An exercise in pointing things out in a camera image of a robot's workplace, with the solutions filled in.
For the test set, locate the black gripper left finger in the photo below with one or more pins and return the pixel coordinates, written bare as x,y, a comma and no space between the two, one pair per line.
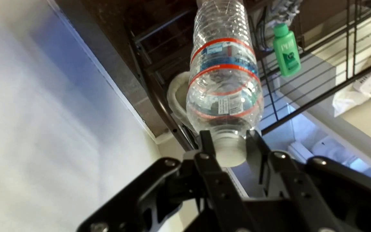
211,180

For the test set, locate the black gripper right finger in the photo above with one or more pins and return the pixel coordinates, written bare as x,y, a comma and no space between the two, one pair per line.
296,193

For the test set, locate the clear plastic water bottle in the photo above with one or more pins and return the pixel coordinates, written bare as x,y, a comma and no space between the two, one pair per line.
224,85

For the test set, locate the black metal shelf rack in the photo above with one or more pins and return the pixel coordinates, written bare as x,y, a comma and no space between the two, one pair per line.
322,95

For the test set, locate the small green bottle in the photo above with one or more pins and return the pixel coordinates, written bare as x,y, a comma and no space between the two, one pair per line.
286,51

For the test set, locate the white crumpled cloth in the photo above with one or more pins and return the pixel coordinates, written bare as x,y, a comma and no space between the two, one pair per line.
348,100

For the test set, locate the grey blue running sneaker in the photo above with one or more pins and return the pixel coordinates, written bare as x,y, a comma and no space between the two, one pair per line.
280,10

